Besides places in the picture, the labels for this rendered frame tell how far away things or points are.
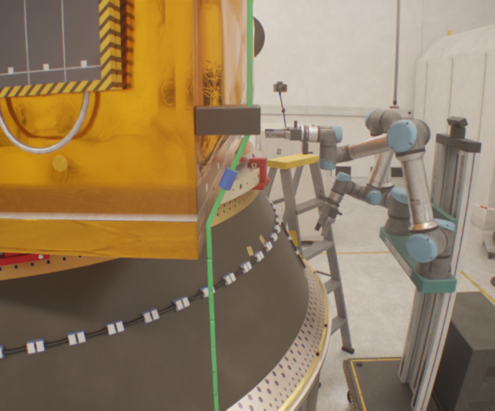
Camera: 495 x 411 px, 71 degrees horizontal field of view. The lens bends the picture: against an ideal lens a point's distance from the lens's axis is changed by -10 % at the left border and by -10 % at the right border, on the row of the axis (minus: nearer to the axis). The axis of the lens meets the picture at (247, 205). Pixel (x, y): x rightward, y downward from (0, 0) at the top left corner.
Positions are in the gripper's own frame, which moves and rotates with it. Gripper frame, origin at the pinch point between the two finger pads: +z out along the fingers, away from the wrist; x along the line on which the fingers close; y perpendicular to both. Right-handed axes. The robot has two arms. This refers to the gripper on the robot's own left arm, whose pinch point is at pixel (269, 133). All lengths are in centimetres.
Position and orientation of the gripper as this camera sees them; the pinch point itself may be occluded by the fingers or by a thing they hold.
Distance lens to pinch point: 168.5
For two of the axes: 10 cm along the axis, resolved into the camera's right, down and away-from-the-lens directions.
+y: 0.0, -9.6, -2.8
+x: -0.3, 2.8, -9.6
